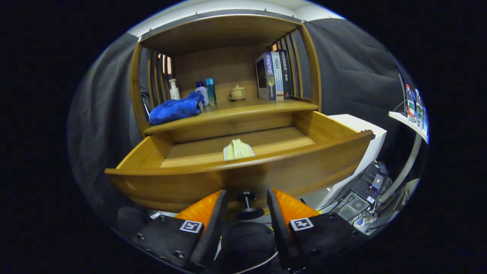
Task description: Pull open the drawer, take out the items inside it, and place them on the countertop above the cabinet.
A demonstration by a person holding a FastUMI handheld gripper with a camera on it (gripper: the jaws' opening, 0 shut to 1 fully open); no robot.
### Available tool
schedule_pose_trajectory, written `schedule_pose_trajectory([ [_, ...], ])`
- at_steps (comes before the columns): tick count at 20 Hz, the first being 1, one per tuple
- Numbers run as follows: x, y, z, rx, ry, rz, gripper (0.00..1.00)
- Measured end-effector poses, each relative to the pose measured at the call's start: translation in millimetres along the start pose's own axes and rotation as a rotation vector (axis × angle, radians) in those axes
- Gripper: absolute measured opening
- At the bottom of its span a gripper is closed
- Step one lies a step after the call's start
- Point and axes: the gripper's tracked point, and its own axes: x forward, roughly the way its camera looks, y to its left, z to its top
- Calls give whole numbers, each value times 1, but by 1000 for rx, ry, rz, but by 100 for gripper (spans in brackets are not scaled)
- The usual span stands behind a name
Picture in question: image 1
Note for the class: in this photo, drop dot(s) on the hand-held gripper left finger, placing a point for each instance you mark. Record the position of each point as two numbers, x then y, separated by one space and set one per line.
213 236

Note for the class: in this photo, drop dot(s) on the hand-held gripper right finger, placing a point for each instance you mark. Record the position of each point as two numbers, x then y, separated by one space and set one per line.
279 236

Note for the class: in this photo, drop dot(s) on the wooden drawer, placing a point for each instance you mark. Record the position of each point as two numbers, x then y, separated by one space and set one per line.
190 182

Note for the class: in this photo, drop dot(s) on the wooden countertop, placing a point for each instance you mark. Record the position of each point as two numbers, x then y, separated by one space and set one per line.
247 106

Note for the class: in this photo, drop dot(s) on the dark cloth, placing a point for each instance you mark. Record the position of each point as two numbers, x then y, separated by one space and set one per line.
243 247

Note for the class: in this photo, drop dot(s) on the black electronics box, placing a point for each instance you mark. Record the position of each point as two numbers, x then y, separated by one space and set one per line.
357 203

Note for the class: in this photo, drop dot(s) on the blue towel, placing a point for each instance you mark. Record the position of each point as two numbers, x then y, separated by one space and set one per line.
171 110

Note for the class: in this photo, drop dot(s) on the white box unit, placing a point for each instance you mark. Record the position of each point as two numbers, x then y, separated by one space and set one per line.
357 121

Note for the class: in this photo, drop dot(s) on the white bottle blue cap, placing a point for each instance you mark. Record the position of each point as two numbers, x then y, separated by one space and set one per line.
202 93

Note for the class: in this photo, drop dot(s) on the teal clear bottle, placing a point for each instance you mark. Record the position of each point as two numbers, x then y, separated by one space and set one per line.
211 91

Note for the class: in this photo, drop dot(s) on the beige lidded teacup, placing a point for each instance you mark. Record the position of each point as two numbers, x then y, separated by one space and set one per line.
237 91

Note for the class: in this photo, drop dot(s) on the white pump bottle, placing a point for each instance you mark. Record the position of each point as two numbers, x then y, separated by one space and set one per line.
174 91

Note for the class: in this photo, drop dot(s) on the pale spine book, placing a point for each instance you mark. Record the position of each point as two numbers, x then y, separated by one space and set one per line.
277 76

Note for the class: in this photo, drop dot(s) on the blue spine book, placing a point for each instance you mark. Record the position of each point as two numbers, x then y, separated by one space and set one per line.
266 76

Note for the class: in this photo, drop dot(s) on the white side table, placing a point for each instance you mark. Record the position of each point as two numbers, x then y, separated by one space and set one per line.
407 122

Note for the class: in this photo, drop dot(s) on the red label water bottle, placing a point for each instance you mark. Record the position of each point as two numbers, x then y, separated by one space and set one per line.
410 106

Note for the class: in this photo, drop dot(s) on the green label water bottle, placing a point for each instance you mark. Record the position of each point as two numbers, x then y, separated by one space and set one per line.
419 110

